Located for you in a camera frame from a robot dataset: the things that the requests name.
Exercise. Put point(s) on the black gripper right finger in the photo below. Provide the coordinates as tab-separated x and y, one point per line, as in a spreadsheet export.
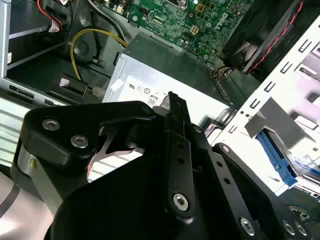
240	180

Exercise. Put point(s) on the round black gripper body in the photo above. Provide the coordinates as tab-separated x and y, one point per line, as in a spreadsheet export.
120	207

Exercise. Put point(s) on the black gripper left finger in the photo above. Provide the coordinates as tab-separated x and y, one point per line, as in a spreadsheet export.
62	125

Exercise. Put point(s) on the hard disk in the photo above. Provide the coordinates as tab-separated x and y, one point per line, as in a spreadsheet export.
275	155

